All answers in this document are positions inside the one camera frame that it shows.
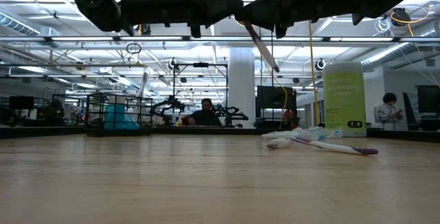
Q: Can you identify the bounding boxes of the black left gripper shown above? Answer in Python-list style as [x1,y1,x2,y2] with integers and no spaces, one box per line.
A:
[120,0,243,38]

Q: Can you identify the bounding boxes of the purple toothbrush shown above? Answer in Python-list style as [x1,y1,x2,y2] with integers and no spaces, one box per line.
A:
[288,136,380,156]
[138,69,151,115]
[221,0,281,74]

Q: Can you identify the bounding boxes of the blue toothbrush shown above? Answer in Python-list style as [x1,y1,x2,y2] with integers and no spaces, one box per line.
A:
[265,137,294,150]
[302,126,344,139]
[262,129,305,141]

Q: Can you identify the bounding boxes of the white square column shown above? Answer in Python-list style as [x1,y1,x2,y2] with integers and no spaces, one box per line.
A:
[228,47,256,128]

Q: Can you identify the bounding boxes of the black monitor on cart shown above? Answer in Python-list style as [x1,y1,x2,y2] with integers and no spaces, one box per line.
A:
[256,85,298,131]

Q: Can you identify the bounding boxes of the person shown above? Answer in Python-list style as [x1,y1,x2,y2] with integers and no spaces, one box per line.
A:
[181,98,223,127]
[375,92,404,131]

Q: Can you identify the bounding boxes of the green disinfecting wipes canister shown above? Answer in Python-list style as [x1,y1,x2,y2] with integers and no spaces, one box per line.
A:
[322,62,367,138]

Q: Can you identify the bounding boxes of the grey horizontal pipe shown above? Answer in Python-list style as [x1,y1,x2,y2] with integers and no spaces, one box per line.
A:
[0,63,149,68]

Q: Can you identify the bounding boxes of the black background monitor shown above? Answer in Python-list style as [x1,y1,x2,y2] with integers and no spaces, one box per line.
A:
[416,85,440,115]
[8,96,35,111]

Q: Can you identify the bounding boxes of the black hanging cable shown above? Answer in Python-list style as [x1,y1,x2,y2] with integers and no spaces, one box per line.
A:
[257,27,263,88]

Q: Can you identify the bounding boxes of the black gantry frame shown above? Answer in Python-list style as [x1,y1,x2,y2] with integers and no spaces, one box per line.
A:
[171,62,230,108]

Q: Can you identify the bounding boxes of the black cable loop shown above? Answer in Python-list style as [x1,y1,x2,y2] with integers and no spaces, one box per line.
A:
[125,43,142,56]

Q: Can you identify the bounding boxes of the black wire basket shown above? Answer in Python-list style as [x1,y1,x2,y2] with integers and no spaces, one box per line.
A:
[85,92,154,137]

